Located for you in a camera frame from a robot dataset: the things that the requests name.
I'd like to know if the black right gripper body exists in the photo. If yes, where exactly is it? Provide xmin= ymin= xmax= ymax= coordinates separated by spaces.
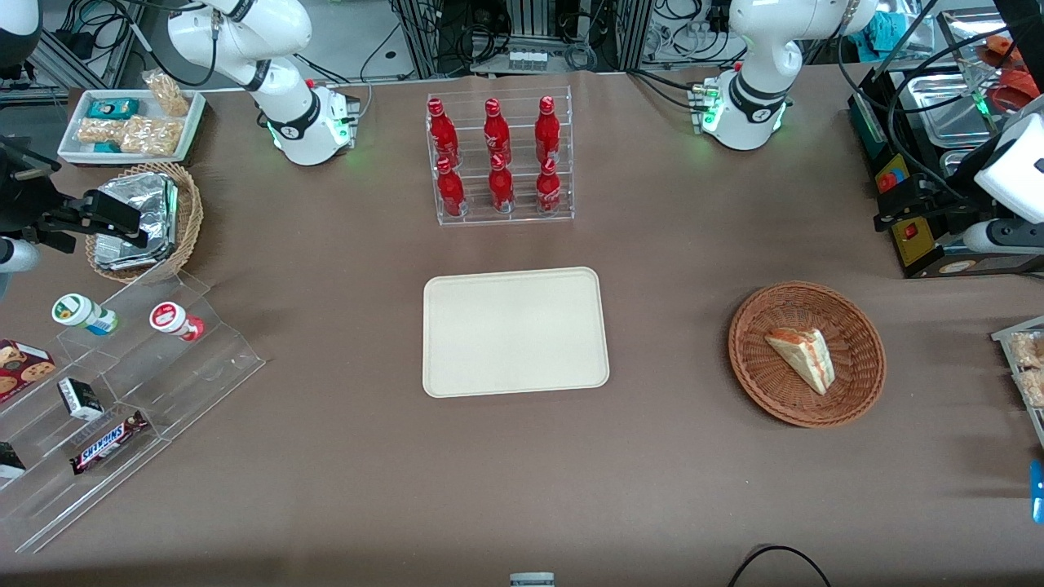
xmin=0 ymin=140 xmax=63 ymax=242

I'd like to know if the triangular sandwich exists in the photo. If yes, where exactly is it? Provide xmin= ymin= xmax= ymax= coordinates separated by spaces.
xmin=764 ymin=328 xmax=837 ymax=396

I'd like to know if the white rectangular snack tray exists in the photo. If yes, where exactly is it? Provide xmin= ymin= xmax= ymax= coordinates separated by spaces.
xmin=57 ymin=88 xmax=207 ymax=166

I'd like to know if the small wicker basket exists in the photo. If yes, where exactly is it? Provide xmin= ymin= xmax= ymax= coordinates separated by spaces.
xmin=85 ymin=162 xmax=204 ymax=285

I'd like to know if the clear tray with snacks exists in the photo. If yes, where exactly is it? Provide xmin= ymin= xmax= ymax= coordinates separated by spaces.
xmin=991 ymin=316 xmax=1044 ymax=450

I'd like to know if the large round wicker basket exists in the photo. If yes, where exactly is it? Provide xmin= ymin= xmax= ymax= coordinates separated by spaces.
xmin=728 ymin=281 xmax=887 ymax=429

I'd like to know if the beige rectangular tray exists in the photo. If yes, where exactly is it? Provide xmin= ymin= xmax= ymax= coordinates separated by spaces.
xmin=422 ymin=267 xmax=611 ymax=399

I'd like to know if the silver foil packet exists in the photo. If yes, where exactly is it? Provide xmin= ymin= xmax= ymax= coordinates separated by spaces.
xmin=93 ymin=232 xmax=174 ymax=272
xmin=95 ymin=173 xmax=179 ymax=247

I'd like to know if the steel warmer pan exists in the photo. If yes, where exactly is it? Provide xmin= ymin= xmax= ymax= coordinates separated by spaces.
xmin=942 ymin=149 xmax=992 ymax=177
xmin=907 ymin=73 xmax=993 ymax=149

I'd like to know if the orange fried food piece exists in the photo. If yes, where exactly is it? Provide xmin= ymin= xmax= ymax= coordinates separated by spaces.
xmin=991 ymin=69 xmax=1044 ymax=116
xmin=976 ymin=36 xmax=1021 ymax=68

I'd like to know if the clear bag of crackers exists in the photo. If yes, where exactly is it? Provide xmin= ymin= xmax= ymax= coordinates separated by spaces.
xmin=142 ymin=70 xmax=191 ymax=118
xmin=120 ymin=116 xmax=183 ymax=157
xmin=77 ymin=118 xmax=125 ymax=147

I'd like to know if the green lid yogurt cup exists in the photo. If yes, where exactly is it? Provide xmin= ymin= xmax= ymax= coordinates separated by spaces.
xmin=51 ymin=293 xmax=120 ymax=338

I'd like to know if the black food display warmer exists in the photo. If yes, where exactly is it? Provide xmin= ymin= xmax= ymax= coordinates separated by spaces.
xmin=847 ymin=8 xmax=1044 ymax=280

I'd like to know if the red lid yogurt cup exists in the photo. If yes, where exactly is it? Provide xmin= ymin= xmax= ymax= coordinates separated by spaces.
xmin=148 ymin=301 xmax=206 ymax=342

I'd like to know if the red cookie box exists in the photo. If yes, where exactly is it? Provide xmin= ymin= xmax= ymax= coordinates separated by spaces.
xmin=0 ymin=339 xmax=57 ymax=405

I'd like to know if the teal cloth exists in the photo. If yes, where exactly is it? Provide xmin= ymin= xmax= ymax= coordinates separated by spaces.
xmin=865 ymin=11 xmax=903 ymax=52

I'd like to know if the small black white box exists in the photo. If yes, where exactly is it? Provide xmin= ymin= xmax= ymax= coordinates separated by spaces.
xmin=57 ymin=377 xmax=106 ymax=422

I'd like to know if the clear acrylic stepped shelf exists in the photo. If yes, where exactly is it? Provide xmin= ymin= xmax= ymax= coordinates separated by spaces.
xmin=0 ymin=269 xmax=267 ymax=555

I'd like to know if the Snickers chocolate bar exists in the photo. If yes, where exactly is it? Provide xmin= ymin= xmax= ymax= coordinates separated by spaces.
xmin=69 ymin=409 xmax=151 ymax=476

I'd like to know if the red soda bottle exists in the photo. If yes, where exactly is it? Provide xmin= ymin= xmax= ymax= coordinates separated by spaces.
xmin=534 ymin=96 xmax=563 ymax=166
xmin=436 ymin=157 xmax=468 ymax=218
xmin=483 ymin=98 xmax=513 ymax=166
xmin=488 ymin=153 xmax=517 ymax=215
xmin=427 ymin=98 xmax=460 ymax=169
xmin=535 ymin=157 xmax=564 ymax=217

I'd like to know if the clear acrylic bottle rack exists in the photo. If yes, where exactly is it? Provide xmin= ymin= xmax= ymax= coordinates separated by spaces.
xmin=425 ymin=86 xmax=575 ymax=228

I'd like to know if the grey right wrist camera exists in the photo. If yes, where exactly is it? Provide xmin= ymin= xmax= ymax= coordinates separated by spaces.
xmin=0 ymin=236 xmax=40 ymax=275

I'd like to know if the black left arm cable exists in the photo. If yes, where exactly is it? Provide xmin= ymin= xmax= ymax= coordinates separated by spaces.
xmin=838 ymin=24 xmax=1044 ymax=201

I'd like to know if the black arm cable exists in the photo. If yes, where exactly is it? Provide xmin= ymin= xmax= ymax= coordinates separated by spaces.
xmin=122 ymin=0 xmax=219 ymax=88
xmin=838 ymin=24 xmax=1044 ymax=201

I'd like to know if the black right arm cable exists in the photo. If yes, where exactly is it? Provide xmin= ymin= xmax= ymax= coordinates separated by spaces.
xmin=122 ymin=0 xmax=219 ymax=88

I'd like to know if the black looped cable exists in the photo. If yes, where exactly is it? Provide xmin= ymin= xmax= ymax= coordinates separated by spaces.
xmin=728 ymin=544 xmax=832 ymax=587

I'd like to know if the aluminium frame rack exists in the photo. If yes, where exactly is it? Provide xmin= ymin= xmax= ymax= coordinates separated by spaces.
xmin=390 ymin=0 xmax=655 ymax=76

